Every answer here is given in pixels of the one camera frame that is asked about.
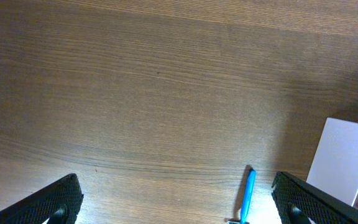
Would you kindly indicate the white cardboard box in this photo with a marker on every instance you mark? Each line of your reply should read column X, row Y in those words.
column 334, row 169

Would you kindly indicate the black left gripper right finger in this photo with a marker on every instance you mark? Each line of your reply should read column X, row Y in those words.
column 300, row 202

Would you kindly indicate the blue disposable razor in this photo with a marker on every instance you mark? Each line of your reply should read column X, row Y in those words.
column 244, row 197

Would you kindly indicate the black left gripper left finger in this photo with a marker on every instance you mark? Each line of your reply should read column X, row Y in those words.
column 59, row 202

